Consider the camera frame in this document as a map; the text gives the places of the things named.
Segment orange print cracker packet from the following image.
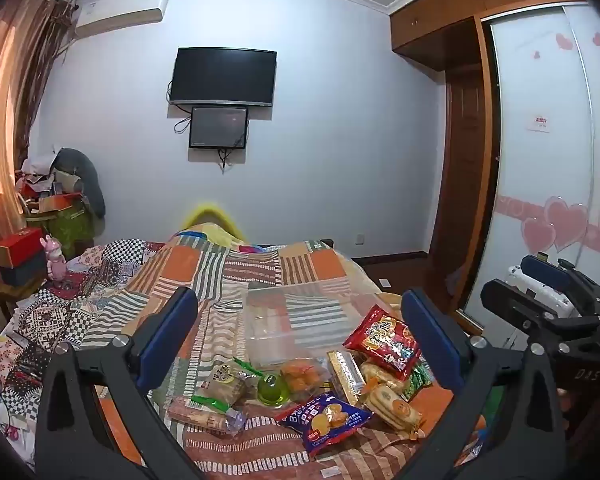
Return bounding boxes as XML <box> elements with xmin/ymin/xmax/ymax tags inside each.
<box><xmin>362</xmin><ymin>384</ymin><xmax>425</xmax><ymax>433</ymax></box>
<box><xmin>359</xmin><ymin>360</ymin><xmax>406</xmax><ymax>391</ymax></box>

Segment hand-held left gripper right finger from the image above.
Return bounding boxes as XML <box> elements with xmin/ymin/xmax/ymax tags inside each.
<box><xmin>400</xmin><ymin>287</ymin><xmax>568</xmax><ymax>480</ymax></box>

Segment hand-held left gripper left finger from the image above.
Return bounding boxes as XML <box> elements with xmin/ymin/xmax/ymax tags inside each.
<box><xmin>34</xmin><ymin>286</ymin><xmax>201</xmax><ymax>480</ymax></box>

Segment orange patchwork blanket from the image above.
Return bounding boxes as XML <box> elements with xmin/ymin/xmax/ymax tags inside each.
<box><xmin>80</xmin><ymin>220</ymin><xmax>486</xmax><ymax>480</ymax></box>

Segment dark wooden door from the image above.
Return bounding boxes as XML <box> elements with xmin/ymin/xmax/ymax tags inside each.
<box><xmin>427</xmin><ymin>72</ymin><xmax>488</xmax><ymax>283</ymax></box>

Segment small black wall monitor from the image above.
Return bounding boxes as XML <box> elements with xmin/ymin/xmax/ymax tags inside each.
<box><xmin>189</xmin><ymin>105</ymin><xmax>251</xmax><ymax>150</ymax></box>

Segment pink toy figure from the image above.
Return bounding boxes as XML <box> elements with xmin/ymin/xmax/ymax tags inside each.
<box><xmin>41</xmin><ymin>235</ymin><xmax>70</xmax><ymax>281</ymax></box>

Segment clear plastic container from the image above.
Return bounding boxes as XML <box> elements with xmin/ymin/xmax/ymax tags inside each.
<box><xmin>245</xmin><ymin>280</ymin><xmax>381</xmax><ymax>368</ymax></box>

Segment red snack packet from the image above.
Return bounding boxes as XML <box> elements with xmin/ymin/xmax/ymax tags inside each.
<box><xmin>343</xmin><ymin>305</ymin><xmax>423</xmax><ymax>381</ymax></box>

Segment green jelly cup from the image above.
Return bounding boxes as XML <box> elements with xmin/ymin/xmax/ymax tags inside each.
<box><xmin>256</xmin><ymin>375</ymin><xmax>288</xmax><ymax>407</ymax></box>

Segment gold foil packet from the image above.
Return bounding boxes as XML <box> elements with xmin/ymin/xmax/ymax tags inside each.
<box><xmin>327</xmin><ymin>350</ymin><xmax>368</xmax><ymax>406</ymax></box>

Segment pile of papers and boxes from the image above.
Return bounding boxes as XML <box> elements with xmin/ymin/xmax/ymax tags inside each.
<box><xmin>15</xmin><ymin>152</ymin><xmax>86</xmax><ymax>216</ymax></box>

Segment black wall television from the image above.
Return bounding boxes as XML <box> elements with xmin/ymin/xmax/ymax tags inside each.
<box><xmin>168</xmin><ymin>47</ymin><xmax>278</xmax><ymax>108</ymax></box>

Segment orange striped curtain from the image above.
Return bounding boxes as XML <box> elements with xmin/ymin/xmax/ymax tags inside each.
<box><xmin>0</xmin><ymin>0</ymin><xmax>76</xmax><ymax>331</ymax></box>

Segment white air conditioner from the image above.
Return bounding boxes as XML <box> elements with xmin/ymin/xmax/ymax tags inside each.
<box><xmin>74</xmin><ymin>0</ymin><xmax>168</xmax><ymax>40</ymax></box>

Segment green cardboard box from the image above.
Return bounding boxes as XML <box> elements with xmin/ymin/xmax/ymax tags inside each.
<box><xmin>27</xmin><ymin>205</ymin><xmax>98</xmax><ymax>261</ymax></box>

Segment green snack packet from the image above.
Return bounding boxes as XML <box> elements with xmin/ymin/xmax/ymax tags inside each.
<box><xmin>397</xmin><ymin>355</ymin><xmax>433</xmax><ymax>403</ymax></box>

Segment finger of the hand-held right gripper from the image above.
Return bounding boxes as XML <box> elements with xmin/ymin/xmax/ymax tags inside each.
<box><xmin>480</xmin><ymin>279</ymin><xmax>597</xmax><ymax>334</ymax></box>
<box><xmin>521</xmin><ymin>254</ymin><xmax>597</xmax><ymax>317</ymax></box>

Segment red gift box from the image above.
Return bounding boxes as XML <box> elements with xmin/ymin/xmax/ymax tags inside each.
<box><xmin>0</xmin><ymin>226</ymin><xmax>46</xmax><ymax>268</ymax></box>

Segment white sliding door pink hearts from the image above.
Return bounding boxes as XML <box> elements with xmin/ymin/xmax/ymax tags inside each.
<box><xmin>480</xmin><ymin>5</ymin><xmax>600</xmax><ymax>331</ymax></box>

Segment brown cake packet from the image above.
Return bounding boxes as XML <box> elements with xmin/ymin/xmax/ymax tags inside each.
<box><xmin>200</xmin><ymin>357</ymin><xmax>263</xmax><ymax>406</ymax></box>

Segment wooden wardrobe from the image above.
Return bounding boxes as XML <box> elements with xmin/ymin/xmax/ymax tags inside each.
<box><xmin>389</xmin><ymin>0</ymin><xmax>588</xmax><ymax>336</ymax></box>

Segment green label biscuit packet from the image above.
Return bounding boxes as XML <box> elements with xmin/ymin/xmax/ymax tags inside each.
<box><xmin>167</xmin><ymin>394</ymin><xmax>248</xmax><ymax>438</ymax></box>

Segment clear pack of orange fruits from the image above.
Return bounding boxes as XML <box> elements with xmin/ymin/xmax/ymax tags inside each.
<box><xmin>280</xmin><ymin>357</ymin><xmax>329</xmax><ymax>395</ymax></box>

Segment blue chips packet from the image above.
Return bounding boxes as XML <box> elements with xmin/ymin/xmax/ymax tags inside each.
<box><xmin>275</xmin><ymin>391</ymin><xmax>373</xmax><ymax>456</ymax></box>

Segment dark flat box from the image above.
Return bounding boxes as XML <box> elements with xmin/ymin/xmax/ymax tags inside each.
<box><xmin>0</xmin><ymin>260</ymin><xmax>47</xmax><ymax>287</ymax></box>

